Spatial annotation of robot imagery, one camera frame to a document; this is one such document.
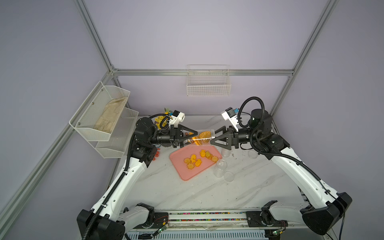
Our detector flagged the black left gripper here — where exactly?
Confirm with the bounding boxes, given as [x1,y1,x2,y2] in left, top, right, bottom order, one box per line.
[149,124,197,150]

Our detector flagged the brown and orange cookies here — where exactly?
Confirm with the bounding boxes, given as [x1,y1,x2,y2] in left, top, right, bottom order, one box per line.
[190,131,213,146]

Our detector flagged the clear jar with brown cookies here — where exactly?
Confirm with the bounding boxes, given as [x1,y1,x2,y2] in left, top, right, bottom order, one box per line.
[185,129,216,146]

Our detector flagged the clear jar with orange cookies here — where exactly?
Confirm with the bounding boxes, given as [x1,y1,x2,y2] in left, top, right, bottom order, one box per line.
[214,160,228,178]

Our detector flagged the clear plastic jar lid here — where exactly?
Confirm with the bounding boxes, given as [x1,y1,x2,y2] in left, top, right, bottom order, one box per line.
[248,150,259,159]

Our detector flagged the clear plastic cookie jar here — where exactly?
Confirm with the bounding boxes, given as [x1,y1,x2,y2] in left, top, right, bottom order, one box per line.
[221,148,232,158]

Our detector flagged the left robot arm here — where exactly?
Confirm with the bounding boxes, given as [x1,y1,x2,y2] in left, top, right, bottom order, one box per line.
[77,117,198,240]

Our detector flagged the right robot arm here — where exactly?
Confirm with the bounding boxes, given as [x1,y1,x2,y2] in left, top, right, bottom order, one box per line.
[210,97,353,236]

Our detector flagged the pink plastic tray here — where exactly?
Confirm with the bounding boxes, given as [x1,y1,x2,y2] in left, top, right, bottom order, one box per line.
[170,145,222,181]

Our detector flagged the red rubber glove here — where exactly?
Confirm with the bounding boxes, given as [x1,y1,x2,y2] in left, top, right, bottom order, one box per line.
[153,148,160,161]

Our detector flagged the yellow sunflower bouquet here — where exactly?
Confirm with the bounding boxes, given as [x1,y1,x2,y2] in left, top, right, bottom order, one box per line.
[155,108,173,130]

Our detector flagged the beige cloth in basket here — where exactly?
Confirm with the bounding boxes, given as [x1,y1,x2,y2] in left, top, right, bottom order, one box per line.
[94,97,128,134]

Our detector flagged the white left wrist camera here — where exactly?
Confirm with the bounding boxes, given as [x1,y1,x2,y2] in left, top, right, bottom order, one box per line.
[169,111,185,128]

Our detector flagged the white wire wall basket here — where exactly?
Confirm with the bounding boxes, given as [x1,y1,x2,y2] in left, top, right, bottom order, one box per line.
[187,65,232,97]

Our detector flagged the white mesh wall basket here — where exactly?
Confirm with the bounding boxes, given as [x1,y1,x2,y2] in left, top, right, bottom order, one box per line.
[69,82,139,159]

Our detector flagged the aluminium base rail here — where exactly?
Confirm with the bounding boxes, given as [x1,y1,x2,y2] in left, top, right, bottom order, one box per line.
[79,207,338,240]

